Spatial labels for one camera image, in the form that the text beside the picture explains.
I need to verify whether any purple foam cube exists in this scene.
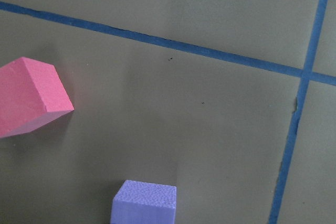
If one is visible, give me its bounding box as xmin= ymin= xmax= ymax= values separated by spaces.
xmin=110 ymin=180 xmax=177 ymax=224

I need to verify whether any pink foam cube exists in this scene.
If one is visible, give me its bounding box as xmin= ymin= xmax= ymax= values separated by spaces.
xmin=1 ymin=57 xmax=74 ymax=138

